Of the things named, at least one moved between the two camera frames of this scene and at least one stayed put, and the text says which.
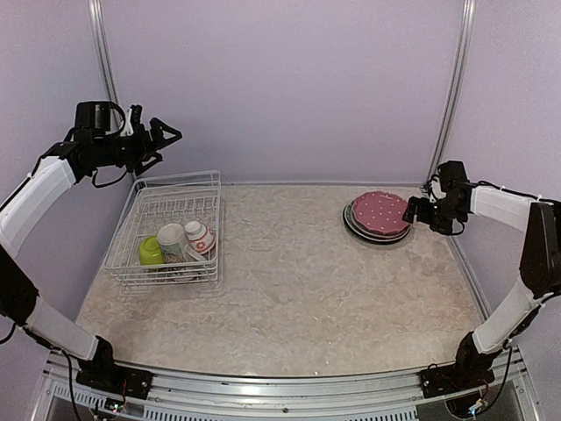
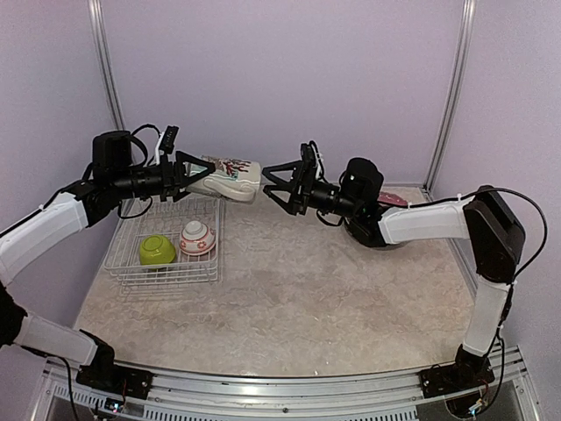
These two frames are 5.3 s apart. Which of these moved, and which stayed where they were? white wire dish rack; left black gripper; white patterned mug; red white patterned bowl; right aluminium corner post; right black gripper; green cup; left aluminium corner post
Moved: left black gripper; right black gripper; white patterned mug
Stayed: white wire dish rack; left aluminium corner post; green cup; right aluminium corner post; red white patterned bowl
